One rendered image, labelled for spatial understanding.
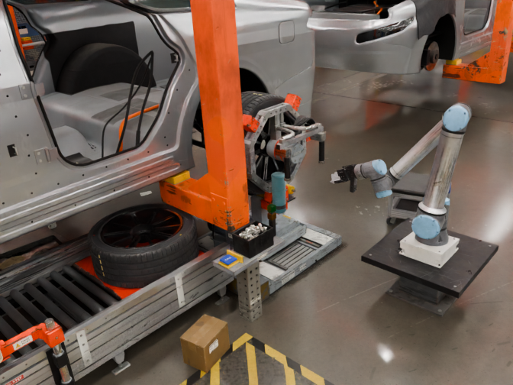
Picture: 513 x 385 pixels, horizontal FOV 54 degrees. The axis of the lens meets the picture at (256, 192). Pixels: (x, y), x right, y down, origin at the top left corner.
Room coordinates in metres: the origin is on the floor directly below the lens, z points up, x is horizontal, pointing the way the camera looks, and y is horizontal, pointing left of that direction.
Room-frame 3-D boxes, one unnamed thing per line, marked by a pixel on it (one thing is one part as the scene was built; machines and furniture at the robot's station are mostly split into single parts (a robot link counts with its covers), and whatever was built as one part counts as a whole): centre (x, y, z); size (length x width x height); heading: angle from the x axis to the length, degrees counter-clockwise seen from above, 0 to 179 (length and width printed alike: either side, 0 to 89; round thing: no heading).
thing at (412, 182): (3.45, -1.27, 0.17); 0.43 x 0.36 x 0.34; 61
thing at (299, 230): (3.16, -0.05, 0.13); 0.50 x 0.36 x 0.10; 135
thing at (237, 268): (2.45, 0.06, 0.44); 0.43 x 0.17 x 0.03; 135
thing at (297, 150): (2.97, -0.20, 0.85); 0.21 x 0.14 x 0.14; 45
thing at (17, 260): (3.22, 1.72, 0.02); 0.52 x 0.42 x 0.04; 129
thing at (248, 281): (2.43, 0.08, 0.21); 0.10 x 0.10 x 0.42; 45
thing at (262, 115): (3.02, -0.15, 0.85); 0.54 x 0.07 x 0.54; 135
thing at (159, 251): (2.71, 0.72, 0.39); 0.66 x 0.66 x 0.24
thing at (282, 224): (3.14, -0.02, 0.32); 0.40 x 0.30 x 0.28; 135
